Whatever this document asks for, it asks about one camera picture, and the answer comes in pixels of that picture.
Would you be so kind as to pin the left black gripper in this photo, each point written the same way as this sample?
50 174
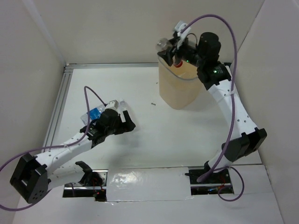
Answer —
122 127

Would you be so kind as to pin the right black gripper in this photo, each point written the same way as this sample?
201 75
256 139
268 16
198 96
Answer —
167 55

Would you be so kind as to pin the red cap bottle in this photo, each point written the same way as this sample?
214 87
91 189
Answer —
164 45

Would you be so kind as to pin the clear bottle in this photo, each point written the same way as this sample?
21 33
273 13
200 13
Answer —
122 106

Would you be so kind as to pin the blue cap labelled bottle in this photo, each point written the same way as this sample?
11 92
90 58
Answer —
95 113

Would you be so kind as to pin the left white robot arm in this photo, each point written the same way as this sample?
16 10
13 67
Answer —
35 175

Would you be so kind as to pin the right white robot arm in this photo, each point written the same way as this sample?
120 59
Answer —
244 136

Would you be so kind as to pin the beige mesh waste bin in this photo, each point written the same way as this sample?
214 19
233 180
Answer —
178 86

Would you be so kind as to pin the white front cover panel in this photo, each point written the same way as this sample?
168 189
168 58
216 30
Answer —
148 184

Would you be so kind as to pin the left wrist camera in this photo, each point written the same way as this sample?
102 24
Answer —
112 105

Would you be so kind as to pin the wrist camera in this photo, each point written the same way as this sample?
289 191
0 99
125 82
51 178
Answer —
112 105
180 33

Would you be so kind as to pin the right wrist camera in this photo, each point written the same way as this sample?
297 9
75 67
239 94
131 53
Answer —
180 33

